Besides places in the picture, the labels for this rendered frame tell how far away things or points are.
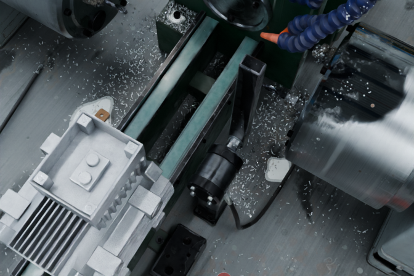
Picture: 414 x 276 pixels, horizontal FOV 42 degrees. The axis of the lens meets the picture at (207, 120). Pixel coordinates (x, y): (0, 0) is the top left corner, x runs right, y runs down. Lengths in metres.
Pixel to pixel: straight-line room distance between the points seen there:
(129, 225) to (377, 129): 0.37
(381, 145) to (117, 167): 0.36
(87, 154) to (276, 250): 0.45
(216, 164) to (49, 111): 0.46
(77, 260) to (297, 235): 0.46
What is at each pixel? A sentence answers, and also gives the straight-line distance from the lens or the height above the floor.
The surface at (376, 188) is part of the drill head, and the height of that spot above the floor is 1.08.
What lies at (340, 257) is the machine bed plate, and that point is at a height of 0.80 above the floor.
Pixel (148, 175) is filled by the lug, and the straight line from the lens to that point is 0.77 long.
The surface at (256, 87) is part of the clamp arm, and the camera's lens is 0.68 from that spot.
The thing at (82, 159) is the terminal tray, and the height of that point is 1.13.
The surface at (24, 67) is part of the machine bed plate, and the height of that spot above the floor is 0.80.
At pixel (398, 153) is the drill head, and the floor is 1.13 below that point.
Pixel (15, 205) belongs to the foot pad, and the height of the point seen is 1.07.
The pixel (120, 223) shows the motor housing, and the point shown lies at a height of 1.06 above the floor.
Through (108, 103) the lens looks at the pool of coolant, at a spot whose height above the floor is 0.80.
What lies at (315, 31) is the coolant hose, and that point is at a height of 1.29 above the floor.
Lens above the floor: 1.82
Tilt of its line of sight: 67 degrees down
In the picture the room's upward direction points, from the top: 3 degrees clockwise
